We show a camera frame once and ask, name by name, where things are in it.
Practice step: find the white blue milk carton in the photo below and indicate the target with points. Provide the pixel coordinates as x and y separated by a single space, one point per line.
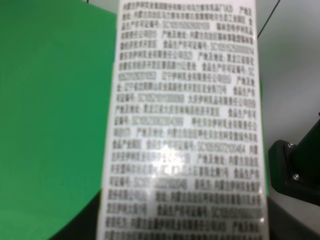
184 154

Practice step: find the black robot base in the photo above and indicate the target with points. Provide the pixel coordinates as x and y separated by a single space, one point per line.
295 168

